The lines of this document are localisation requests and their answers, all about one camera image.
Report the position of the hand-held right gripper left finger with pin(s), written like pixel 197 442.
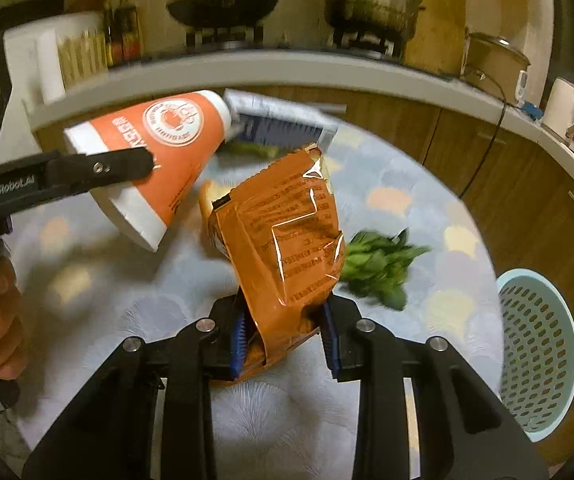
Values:
pixel 239 345

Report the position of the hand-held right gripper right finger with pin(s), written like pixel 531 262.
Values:
pixel 331 345

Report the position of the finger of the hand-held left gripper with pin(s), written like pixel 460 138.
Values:
pixel 102 170

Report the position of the orange and white paper cup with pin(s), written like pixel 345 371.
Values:
pixel 167 160

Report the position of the large orange foil packet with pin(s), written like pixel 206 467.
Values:
pixel 287 240

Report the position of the light blue plastic basket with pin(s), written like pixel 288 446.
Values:
pixel 537 355

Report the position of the person's left hand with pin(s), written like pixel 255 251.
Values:
pixel 2 330

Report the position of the green leafy vegetable bunch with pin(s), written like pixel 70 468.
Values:
pixel 382 265

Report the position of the pale chopstick holder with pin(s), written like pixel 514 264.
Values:
pixel 84 57

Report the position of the white utensil holder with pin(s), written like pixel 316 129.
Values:
pixel 32 55

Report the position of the dark sauce bottles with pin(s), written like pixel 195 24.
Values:
pixel 122 30

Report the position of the small green leaf scrap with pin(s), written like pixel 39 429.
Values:
pixel 257 149

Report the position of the white and blue milk carton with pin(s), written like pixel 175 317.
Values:
pixel 287 122

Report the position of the black gas stove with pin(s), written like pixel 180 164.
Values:
pixel 287 40

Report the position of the small blue box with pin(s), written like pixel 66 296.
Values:
pixel 532 111

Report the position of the small white timer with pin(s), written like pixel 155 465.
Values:
pixel 522 87

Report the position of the beige rice cooker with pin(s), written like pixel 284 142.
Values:
pixel 494 62

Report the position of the white electric kettle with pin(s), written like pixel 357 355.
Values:
pixel 562 110

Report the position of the wooden cutting board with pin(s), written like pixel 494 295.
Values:
pixel 442 30

